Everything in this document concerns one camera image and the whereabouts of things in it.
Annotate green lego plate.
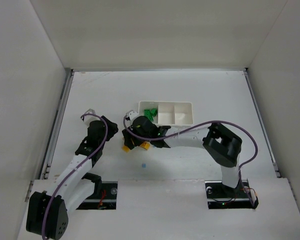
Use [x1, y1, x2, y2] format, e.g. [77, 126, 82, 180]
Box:
[143, 109, 153, 121]

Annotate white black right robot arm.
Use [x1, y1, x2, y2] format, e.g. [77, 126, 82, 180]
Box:
[122, 116, 242, 189]

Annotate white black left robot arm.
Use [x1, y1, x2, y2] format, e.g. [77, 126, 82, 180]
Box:
[25, 113, 119, 240]

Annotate white three-compartment plastic bin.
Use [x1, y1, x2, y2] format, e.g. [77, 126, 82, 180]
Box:
[138, 101, 194, 126]

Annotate aluminium table rail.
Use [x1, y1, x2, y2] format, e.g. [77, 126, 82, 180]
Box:
[24, 67, 74, 203]
[243, 68, 282, 178]

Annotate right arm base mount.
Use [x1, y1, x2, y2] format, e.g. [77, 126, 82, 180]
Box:
[204, 180, 259, 210]

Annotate right aluminium table rail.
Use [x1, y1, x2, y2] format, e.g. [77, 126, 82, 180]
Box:
[243, 68, 282, 178]

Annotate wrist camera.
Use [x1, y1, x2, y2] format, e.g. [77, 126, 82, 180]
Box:
[80, 108, 97, 126]
[124, 110, 139, 123]

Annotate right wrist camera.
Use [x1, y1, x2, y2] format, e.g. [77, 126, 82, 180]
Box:
[124, 110, 139, 123]

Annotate green square lego brick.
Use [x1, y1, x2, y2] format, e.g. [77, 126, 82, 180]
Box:
[149, 108, 158, 122]

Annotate yellow curved lego brick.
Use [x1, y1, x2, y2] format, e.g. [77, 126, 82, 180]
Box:
[139, 142, 151, 151]

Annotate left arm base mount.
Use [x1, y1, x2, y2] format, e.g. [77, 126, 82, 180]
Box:
[77, 173, 118, 210]

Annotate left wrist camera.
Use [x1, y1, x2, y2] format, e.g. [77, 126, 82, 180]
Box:
[80, 108, 97, 126]

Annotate left aluminium table rail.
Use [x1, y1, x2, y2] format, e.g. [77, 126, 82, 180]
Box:
[24, 67, 74, 203]

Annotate yellow lego brick under stack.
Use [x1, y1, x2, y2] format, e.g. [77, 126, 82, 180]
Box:
[122, 144, 134, 153]

